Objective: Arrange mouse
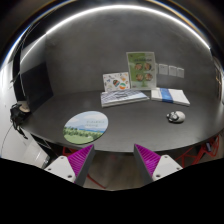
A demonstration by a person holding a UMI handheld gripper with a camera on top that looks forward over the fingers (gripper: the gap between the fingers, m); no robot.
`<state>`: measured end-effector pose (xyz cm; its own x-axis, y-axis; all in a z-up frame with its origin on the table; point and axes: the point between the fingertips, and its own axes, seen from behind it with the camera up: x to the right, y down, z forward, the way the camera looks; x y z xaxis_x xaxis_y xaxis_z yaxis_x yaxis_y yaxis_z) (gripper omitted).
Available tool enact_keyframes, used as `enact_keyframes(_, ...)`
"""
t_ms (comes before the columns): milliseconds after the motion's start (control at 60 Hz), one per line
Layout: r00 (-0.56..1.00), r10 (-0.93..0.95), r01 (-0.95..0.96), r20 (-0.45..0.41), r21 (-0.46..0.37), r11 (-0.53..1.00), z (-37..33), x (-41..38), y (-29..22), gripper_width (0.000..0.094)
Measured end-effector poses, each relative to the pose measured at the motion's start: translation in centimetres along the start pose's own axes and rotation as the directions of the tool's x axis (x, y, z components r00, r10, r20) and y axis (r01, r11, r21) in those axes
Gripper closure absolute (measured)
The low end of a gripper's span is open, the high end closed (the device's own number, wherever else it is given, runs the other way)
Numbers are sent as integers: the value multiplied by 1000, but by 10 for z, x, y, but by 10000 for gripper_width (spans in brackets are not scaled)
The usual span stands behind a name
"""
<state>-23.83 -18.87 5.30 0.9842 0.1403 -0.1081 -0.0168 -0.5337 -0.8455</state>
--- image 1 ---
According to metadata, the white wall socket right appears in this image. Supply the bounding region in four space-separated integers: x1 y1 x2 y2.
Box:
177 67 184 78

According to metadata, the grey patterned book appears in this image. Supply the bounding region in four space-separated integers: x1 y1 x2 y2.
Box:
101 89 149 107

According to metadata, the white grey computer mouse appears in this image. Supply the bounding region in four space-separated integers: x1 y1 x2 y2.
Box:
166 111 185 123

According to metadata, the white wall socket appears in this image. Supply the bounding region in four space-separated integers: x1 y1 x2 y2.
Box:
169 66 177 76
159 64 168 75
177 67 184 78

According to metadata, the white blue book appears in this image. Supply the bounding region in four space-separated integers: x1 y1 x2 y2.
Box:
151 88 190 106

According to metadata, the black monitor screen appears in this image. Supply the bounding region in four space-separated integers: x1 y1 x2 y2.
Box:
21 63 53 112

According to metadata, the red table frame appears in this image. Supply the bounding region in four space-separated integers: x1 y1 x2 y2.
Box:
176 135 220 167

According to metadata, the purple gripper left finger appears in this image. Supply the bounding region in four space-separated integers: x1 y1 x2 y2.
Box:
44 143 96 186

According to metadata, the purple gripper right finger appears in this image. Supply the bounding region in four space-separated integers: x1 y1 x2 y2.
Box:
133 143 184 183

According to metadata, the green food poster stand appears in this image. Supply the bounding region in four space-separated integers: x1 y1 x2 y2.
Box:
126 52 157 90

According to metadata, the small colourful picture card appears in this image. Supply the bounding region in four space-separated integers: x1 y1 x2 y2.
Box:
103 72 130 92

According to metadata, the white wall socket middle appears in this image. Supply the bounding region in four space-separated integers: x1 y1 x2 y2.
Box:
169 66 177 76

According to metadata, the round landscape mouse pad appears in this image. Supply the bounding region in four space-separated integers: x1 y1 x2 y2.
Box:
63 111 109 145

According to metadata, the white wall socket left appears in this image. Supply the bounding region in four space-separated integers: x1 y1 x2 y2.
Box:
159 64 168 75

